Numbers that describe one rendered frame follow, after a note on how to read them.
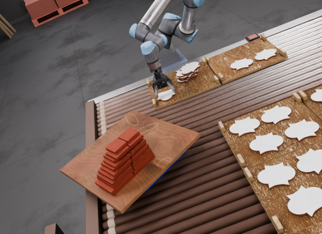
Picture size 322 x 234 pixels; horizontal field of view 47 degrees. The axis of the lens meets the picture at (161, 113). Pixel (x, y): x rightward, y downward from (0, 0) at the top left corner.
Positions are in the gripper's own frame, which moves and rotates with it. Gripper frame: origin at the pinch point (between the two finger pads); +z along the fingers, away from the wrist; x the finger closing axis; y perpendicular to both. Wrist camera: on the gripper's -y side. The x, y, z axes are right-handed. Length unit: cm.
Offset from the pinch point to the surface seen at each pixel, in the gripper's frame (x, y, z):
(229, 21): 94, -299, 89
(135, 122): -17.2, 33.8, -9.1
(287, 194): 37, 98, 2
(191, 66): 20.0, -11.8, -6.3
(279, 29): 84, -39, 2
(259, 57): 60, -5, 0
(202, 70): 26.2, -15.1, 0.5
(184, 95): 10.7, 7.2, 0.9
